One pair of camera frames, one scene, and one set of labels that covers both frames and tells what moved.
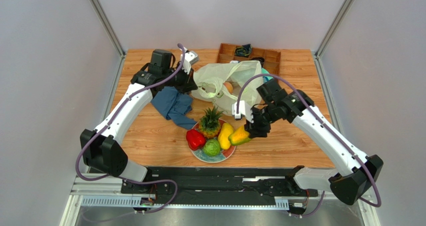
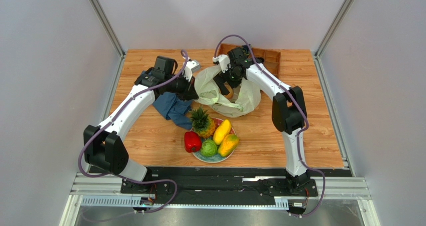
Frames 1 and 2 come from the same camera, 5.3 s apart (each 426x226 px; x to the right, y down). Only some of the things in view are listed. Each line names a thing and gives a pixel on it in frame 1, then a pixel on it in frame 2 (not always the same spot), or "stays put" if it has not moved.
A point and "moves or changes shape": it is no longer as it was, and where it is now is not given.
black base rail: [258, 183] stays put
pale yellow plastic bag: [223, 84] stays put
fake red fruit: [195, 140] moves or changes shape
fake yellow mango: [226, 131] moves or changes shape
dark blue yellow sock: [245, 50] stays put
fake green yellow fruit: [239, 136] → [228, 145]
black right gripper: [257, 124] → [227, 77]
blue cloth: [175, 106] stays put
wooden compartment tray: [272, 58] stays put
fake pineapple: [210, 124] moves or changes shape
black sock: [261, 59] stays put
